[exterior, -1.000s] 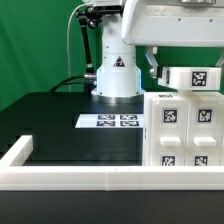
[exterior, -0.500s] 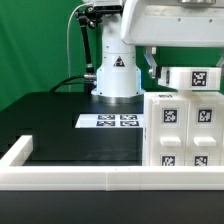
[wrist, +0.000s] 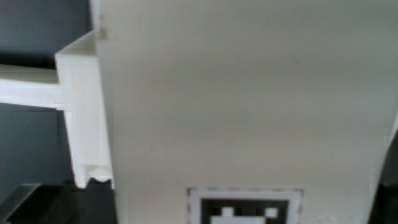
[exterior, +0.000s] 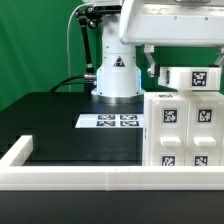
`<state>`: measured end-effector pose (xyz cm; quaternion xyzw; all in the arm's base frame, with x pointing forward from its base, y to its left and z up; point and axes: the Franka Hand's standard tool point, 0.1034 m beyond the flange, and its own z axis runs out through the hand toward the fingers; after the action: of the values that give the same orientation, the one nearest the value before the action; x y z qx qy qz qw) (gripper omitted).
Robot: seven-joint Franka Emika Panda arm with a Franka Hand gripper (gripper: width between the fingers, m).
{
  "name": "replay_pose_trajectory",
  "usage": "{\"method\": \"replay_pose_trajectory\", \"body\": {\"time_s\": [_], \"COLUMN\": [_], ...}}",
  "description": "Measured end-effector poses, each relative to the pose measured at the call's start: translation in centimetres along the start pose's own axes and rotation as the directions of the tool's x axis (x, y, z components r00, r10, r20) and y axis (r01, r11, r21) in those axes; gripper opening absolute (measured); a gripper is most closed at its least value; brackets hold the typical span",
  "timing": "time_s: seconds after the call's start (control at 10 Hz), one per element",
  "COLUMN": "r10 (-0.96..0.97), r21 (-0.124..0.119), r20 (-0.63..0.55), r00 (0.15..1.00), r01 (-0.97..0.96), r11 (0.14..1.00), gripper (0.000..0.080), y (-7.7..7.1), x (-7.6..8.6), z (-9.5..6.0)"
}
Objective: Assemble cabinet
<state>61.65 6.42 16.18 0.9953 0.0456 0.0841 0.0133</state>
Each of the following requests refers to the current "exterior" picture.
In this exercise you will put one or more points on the white cabinet top block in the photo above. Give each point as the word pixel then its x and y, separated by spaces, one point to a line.
pixel 190 78

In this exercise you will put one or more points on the white marker base plate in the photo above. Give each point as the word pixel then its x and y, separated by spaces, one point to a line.
pixel 109 121

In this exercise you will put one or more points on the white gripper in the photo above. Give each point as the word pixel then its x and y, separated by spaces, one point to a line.
pixel 172 23

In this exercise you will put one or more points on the white U-shaped fence frame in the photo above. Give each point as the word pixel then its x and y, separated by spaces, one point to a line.
pixel 16 175

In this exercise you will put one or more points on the white cabinet body box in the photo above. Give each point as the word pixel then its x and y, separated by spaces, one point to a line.
pixel 188 97

